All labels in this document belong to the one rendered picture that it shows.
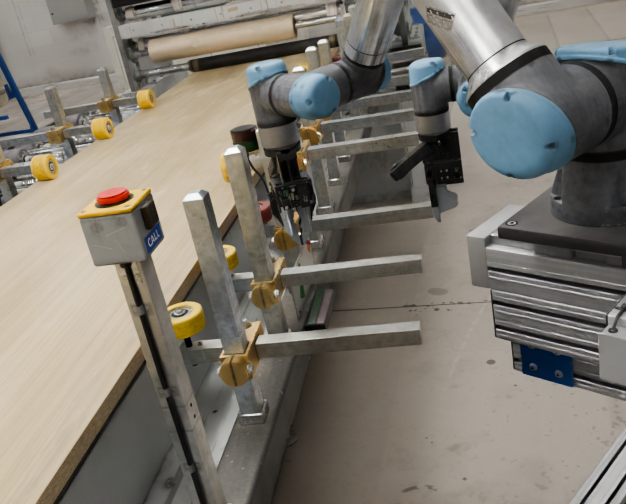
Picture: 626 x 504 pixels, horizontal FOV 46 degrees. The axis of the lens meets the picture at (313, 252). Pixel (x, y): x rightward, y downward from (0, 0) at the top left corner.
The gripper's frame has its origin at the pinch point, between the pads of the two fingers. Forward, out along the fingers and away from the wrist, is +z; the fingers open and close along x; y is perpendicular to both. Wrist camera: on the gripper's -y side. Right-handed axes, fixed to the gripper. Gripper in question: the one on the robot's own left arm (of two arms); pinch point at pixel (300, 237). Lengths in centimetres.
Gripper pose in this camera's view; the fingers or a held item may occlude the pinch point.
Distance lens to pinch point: 148.6
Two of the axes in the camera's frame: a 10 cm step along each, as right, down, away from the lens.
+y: 2.0, 3.6, -9.1
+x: 9.6, -2.5, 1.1
